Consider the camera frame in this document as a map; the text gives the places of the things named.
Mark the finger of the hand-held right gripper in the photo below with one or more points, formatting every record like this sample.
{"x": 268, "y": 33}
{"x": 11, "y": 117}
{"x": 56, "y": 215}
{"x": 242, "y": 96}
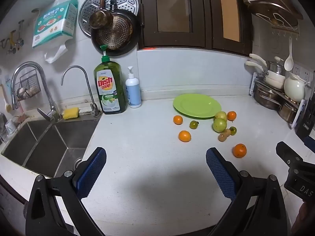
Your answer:
{"x": 288, "y": 152}
{"x": 310, "y": 142}

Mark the stainless steel double sink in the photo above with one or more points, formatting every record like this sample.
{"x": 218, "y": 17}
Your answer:
{"x": 46, "y": 145}

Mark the white ceramic pitcher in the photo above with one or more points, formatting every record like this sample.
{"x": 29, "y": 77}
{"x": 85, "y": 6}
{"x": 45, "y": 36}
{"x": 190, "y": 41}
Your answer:
{"x": 294, "y": 89}

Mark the paper towel pack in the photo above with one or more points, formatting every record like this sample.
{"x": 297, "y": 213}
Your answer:
{"x": 54, "y": 23}

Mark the sink drain strainer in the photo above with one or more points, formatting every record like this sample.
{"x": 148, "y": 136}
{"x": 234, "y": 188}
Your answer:
{"x": 77, "y": 163}

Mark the black frying pan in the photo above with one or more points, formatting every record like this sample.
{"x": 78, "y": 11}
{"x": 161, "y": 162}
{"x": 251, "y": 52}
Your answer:
{"x": 120, "y": 34}

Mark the thin chrome gooseneck faucet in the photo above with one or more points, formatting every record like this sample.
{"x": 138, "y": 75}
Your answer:
{"x": 89, "y": 91}

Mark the dark brown window frame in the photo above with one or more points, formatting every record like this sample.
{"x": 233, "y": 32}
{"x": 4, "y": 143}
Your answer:
{"x": 196, "y": 36}

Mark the round perforated steamer plate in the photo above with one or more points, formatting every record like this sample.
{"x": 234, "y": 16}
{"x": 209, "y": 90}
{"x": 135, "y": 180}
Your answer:
{"x": 128, "y": 2}

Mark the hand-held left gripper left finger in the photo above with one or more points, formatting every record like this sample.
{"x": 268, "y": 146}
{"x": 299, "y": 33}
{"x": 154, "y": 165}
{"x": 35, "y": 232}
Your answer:
{"x": 91, "y": 170}

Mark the white ladle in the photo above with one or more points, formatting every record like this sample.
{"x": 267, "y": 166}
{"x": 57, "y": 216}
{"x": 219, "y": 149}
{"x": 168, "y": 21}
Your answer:
{"x": 288, "y": 64}

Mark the small dark green tomato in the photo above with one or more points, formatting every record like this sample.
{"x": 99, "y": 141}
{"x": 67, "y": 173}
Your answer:
{"x": 194, "y": 124}
{"x": 233, "y": 130}

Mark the person's right hand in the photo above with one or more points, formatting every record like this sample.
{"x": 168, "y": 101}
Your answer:
{"x": 299, "y": 218}

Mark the green plate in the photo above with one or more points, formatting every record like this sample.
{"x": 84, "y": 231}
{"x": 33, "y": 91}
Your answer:
{"x": 196, "y": 106}

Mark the white pump bottle blue label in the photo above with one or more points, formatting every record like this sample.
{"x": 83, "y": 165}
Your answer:
{"x": 133, "y": 91}

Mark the yellow sponge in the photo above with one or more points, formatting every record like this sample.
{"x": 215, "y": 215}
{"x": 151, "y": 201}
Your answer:
{"x": 70, "y": 113}

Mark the orange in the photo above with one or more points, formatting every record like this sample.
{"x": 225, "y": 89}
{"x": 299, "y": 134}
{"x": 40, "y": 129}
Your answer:
{"x": 184, "y": 136}
{"x": 239, "y": 150}
{"x": 178, "y": 120}
{"x": 231, "y": 115}

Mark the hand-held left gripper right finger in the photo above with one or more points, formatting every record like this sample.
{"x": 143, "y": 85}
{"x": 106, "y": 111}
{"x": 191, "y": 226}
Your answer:
{"x": 220, "y": 170}

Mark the green dish soap bottle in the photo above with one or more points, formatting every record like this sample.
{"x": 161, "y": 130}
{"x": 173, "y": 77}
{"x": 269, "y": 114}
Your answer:
{"x": 110, "y": 88}

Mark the large light green tomato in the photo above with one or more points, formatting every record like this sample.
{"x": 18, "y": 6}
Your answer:
{"x": 219, "y": 125}
{"x": 220, "y": 115}

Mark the white wall power outlet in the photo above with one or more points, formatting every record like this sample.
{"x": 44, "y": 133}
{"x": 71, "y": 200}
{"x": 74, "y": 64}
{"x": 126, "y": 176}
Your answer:
{"x": 302, "y": 72}

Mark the steel pot lid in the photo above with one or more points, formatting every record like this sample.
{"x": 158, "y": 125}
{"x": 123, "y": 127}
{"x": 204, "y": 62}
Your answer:
{"x": 275, "y": 66}

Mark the metal pot rack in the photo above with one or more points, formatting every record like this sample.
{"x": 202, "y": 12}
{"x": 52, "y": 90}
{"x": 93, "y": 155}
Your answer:
{"x": 253, "y": 86}

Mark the large stainless steel pot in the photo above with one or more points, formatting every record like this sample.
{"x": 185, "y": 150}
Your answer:
{"x": 265, "y": 97}

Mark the small brown round fruit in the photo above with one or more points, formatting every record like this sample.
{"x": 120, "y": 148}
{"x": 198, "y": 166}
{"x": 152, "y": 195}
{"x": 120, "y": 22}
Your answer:
{"x": 222, "y": 137}
{"x": 227, "y": 132}

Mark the small copper saucepan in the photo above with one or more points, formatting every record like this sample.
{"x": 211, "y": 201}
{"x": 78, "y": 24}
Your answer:
{"x": 100, "y": 19}

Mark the small stainless steel pot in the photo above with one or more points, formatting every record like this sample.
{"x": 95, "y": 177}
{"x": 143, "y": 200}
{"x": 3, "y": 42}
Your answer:
{"x": 288, "y": 111}

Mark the large chrome kitchen faucet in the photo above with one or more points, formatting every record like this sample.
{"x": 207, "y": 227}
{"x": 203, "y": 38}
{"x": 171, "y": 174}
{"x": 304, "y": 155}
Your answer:
{"x": 46, "y": 88}

